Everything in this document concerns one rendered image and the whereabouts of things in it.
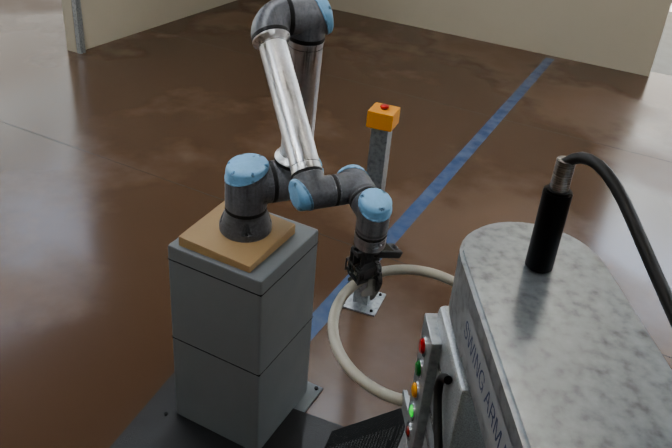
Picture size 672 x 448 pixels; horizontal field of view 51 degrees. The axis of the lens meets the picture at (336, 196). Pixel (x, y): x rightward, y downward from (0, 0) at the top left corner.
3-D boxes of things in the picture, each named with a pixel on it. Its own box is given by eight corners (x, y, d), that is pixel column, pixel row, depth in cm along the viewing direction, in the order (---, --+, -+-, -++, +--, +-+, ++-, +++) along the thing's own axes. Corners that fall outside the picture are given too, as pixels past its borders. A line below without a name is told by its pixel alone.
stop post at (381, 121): (386, 295, 372) (412, 104, 318) (374, 317, 355) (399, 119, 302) (350, 284, 377) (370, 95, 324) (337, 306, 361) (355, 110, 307)
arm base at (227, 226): (208, 227, 253) (207, 204, 247) (244, 205, 266) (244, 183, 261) (247, 249, 244) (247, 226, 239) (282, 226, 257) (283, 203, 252)
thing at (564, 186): (555, 275, 101) (586, 167, 92) (528, 274, 100) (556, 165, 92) (547, 259, 104) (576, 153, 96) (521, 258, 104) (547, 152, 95)
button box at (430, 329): (424, 464, 127) (448, 344, 113) (409, 463, 127) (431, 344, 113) (418, 429, 134) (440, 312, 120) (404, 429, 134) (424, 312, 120)
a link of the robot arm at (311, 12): (264, 186, 259) (276, -12, 214) (309, 180, 265) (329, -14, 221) (277, 211, 247) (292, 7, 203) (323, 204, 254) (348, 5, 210)
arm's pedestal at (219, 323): (158, 418, 289) (145, 246, 247) (229, 347, 328) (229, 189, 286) (260, 470, 270) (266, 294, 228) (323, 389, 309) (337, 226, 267)
